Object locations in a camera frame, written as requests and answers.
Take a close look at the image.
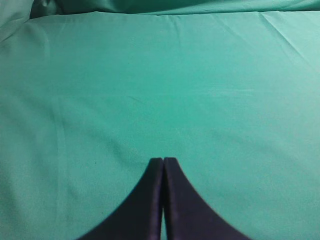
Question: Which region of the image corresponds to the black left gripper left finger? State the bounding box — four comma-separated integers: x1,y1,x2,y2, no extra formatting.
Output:
80,158,164,240

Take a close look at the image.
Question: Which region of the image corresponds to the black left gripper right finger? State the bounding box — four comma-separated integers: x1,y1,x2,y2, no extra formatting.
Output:
163,157,249,240

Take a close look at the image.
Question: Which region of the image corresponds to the green cloth backdrop and cover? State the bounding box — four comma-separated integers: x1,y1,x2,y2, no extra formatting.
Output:
0,0,320,240

